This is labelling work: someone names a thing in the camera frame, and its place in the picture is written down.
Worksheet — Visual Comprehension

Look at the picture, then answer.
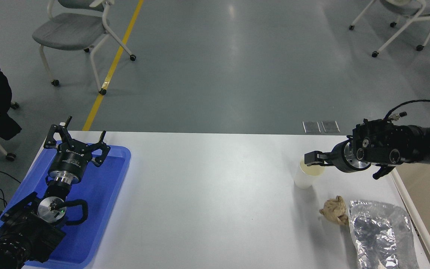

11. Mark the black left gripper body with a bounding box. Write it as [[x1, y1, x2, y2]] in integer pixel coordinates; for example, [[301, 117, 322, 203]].
[[49, 143, 91, 176]]

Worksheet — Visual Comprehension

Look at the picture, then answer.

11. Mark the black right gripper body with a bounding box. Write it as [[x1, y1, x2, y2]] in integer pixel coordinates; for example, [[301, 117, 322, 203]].
[[330, 143, 350, 173]]

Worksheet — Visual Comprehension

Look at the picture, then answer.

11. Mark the white paper cup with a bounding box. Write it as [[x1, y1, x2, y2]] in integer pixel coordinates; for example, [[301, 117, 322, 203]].
[[294, 158, 326, 189]]

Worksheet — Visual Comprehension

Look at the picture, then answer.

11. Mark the metal floor plate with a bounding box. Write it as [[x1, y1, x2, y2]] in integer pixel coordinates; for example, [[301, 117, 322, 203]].
[[322, 120, 341, 133], [303, 121, 321, 134]]

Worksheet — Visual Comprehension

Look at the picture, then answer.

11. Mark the blue plastic tray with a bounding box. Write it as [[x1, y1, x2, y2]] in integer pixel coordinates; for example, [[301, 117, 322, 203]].
[[0, 141, 132, 269]]

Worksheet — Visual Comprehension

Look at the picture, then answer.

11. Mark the crumpled tan paper ball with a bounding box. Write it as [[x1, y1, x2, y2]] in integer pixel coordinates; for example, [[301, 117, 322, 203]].
[[319, 195, 350, 226]]

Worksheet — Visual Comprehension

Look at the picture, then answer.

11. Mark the crumpled silver foil tray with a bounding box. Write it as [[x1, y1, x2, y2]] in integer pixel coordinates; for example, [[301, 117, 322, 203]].
[[348, 200, 420, 269]]

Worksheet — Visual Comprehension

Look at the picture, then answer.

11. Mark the grey chair with white frame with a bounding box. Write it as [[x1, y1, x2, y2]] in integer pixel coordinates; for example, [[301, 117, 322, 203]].
[[32, 0, 137, 95], [349, 0, 430, 58]]

